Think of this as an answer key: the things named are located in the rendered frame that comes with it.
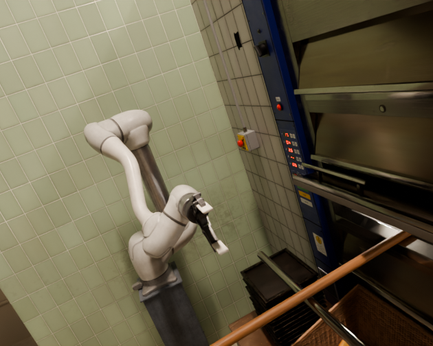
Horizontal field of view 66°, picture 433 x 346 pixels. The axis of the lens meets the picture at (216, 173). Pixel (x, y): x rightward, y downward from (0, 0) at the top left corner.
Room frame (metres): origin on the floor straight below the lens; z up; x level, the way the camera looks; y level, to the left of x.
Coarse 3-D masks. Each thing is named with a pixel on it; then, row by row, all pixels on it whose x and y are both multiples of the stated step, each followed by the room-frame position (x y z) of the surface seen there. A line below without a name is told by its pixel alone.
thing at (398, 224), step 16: (368, 176) 1.05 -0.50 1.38; (320, 192) 1.02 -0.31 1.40; (352, 192) 0.94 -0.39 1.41; (368, 192) 0.92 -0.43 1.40; (384, 192) 0.89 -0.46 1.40; (400, 192) 0.87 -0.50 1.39; (416, 192) 0.85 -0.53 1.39; (352, 208) 0.88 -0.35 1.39; (368, 208) 0.81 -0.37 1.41; (400, 208) 0.78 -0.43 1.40; (416, 208) 0.76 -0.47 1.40; (432, 208) 0.74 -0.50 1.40; (400, 224) 0.71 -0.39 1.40; (432, 240) 0.62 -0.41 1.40
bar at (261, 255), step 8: (264, 256) 1.12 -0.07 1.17; (272, 264) 1.05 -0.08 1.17; (280, 272) 1.00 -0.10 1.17; (288, 280) 0.94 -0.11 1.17; (296, 288) 0.89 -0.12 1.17; (312, 304) 0.81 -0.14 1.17; (320, 304) 0.80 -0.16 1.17; (320, 312) 0.77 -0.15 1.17; (328, 312) 0.76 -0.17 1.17; (328, 320) 0.73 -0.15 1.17; (336, 320) 0.72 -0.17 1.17; (336, 328) 0.70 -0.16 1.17; (344, 328) 0.69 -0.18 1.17; (344, 336) 0.67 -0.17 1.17; (352, 336) 0.65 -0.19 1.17; (352, 344) 0.64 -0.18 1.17; (360, 344) 0.63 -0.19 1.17
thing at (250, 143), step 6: (240, 132) 1.83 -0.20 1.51; (246, 132) 1.78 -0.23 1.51; (252, 132) 1.76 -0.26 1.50; (240, 138) 1.81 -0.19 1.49; (246, 138) 1.75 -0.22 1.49; (252, 138) 1.76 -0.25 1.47; (246, 144) 1.76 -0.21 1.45; (252, 144) 1.76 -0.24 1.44; (258, 144) 1.77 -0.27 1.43; (246, 150) 1.79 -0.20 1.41
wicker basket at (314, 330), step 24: (360, 288) 1.16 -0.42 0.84; (336, 312) 1.13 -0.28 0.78; (360, 312) 1.14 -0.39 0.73; (384, 312) 1.03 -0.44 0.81; (312, 336) 1.10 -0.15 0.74; (336, 336) 1.13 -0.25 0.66; (360, 336) 1.13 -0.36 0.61; (384, 336) 1.01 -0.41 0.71; (408, 336) 0.92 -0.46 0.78; (432, 336) 0.83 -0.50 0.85
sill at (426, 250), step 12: (336, 216) 1.23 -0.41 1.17; (348, 216) 1.18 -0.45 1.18; (360, 216) 1.15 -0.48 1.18; (360, 228) 1.09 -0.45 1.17; (372, 228) 1.05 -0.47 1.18; (384, 228) 1.03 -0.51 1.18; (408, 240) 0.92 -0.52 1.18; (420, 240) 0.90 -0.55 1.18; (408, 252) 0.89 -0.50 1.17; (420, 252) 0.85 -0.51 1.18; (432, 252) 0.83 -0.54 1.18; (432, 264) 0.80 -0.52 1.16
